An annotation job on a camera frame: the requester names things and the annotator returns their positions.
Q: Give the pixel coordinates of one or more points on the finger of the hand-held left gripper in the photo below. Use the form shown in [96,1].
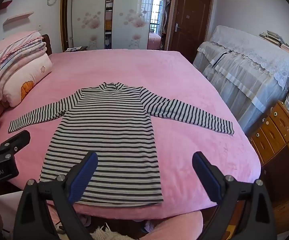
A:
[17,140]

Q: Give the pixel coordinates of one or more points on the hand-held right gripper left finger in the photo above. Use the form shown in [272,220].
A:
[84,172]

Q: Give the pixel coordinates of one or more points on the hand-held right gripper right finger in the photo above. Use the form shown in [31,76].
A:
[207,177]

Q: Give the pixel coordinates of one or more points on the black white striped shirt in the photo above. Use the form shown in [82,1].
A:
[109,130]

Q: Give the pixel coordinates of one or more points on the pink chair cushion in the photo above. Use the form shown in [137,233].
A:
[174,225]

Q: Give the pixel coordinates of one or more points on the white fluffy cloth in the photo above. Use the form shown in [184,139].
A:
[107,233]

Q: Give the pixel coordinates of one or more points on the pink pillow with flower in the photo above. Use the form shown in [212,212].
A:
[34,72]

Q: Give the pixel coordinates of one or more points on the wooden drawer cabinet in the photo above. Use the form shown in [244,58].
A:
[279,130]

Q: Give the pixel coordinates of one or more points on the folded floral ruffled blankets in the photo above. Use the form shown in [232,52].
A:
[14,45]

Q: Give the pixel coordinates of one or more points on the wooden headboard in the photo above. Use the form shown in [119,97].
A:
[47,45]

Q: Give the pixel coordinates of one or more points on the pink bed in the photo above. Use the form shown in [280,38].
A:
[159,80]

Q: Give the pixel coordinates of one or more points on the wooden nightstand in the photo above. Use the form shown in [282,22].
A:
[79,48]

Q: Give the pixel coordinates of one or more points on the piano under white lace cover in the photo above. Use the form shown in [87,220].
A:
[242,67]

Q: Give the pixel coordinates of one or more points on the wardrobe with floral sliding doors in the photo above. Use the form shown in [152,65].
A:
[89,17]

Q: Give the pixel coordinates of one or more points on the brown wooden door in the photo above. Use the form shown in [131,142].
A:
[192,30]

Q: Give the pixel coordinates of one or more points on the stack of books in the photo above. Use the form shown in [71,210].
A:
[272,37]

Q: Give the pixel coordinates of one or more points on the pink wall shelf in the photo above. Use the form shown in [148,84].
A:
[17,18]

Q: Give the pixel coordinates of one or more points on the red wall shelf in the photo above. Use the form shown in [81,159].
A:
[4,5]

